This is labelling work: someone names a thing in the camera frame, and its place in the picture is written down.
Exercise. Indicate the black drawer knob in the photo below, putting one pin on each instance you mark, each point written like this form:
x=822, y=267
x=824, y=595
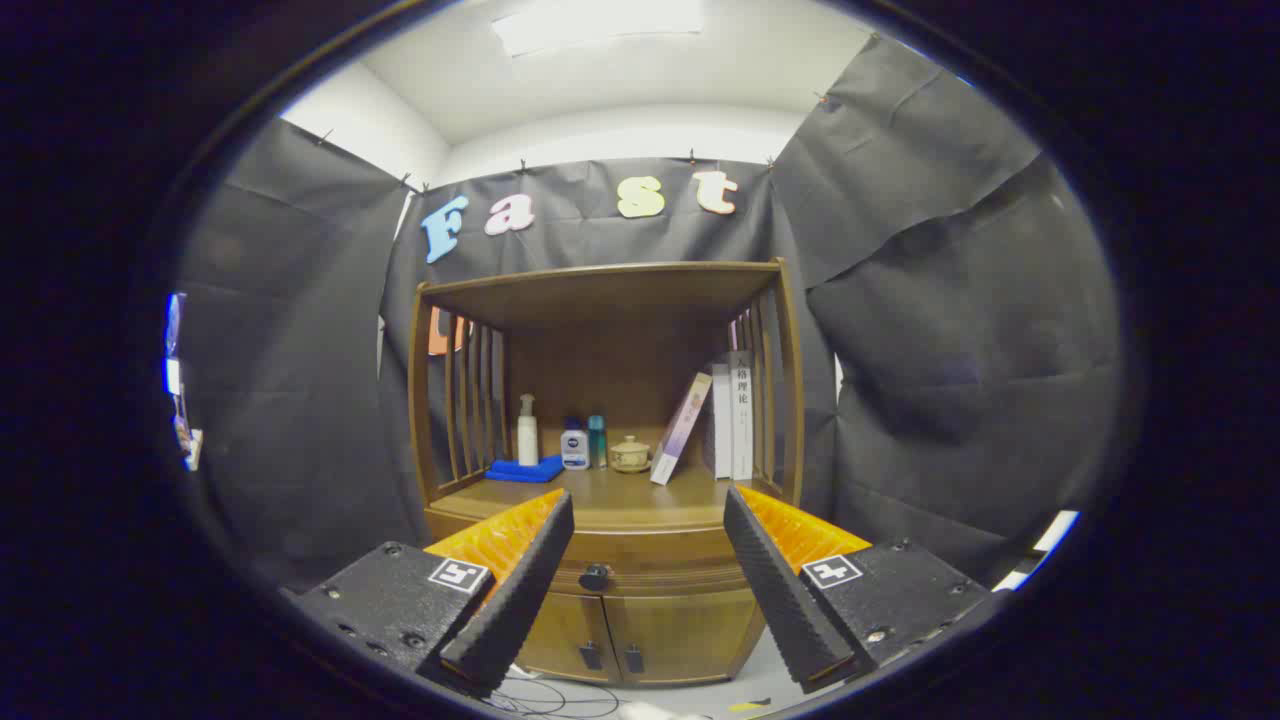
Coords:
x=595, y=577

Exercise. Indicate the blue folded cloth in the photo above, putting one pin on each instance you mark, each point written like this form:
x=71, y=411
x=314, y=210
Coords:
x=525, y=470

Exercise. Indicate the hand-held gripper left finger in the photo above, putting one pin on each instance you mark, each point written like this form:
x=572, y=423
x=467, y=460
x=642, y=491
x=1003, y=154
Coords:
x=520, y=590

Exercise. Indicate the white pump bottle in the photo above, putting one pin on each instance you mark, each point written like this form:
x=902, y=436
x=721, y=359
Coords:
x=527, y=440

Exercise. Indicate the wooden cabinet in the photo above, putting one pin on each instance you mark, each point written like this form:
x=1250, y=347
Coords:
x=620, y=370

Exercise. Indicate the white rounded object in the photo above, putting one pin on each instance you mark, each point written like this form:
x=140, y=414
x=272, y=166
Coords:
x=648, y=711

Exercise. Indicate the white book with black characters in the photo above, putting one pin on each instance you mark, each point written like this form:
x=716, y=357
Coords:
x=742, y=420

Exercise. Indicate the yellow tape strip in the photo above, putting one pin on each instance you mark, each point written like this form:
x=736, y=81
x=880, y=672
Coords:
x=748, y=705

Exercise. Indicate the white bottle with blue cap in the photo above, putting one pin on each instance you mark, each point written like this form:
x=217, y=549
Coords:
x=574, y=450

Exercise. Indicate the wooden drawer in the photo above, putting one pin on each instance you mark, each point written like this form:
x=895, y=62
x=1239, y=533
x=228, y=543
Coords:
x=650, y=555

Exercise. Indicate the wooden countertop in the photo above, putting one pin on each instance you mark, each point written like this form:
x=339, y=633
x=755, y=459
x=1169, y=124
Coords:
x=610, y=495

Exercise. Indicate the teal bottle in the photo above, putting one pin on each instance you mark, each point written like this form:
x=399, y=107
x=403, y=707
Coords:
x=597, y=440

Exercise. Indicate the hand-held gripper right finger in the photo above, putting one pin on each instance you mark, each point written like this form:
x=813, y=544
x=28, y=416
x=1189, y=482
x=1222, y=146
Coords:
x=785, y=600

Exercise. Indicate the purple and white book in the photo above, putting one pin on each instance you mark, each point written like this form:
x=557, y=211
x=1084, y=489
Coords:
x=680, y=430

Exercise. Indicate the beige lidded ceramic teacup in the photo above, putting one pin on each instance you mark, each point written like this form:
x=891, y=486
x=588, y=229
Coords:
x=630, y=455

